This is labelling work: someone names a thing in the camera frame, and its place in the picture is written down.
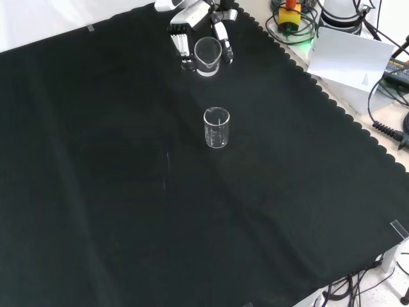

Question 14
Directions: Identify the black cable with ribbed plug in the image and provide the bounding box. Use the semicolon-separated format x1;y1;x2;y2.
366;75;409;152

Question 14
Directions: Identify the yellow stop button box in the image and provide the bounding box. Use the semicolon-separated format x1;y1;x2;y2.
277;0;302;34

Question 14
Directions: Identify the clear glass beaker with water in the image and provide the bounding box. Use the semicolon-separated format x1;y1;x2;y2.
193;36;223;77

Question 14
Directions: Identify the black floor cable bundle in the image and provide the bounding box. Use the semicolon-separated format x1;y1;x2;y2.
314;267;409;307

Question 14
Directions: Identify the clear graduated glass beaker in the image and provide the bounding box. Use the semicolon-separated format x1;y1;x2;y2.
203;107;231;150

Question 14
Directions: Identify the dark green coiled cable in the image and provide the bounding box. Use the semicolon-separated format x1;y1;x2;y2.
265;0;319;45

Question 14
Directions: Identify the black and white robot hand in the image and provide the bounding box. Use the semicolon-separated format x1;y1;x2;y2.
166;0;239;72

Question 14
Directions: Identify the black power adapter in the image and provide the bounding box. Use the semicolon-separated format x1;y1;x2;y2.
382;54;409;86

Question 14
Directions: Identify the black scalloped table cloth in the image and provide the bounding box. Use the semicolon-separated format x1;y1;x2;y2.
0;0;409;307

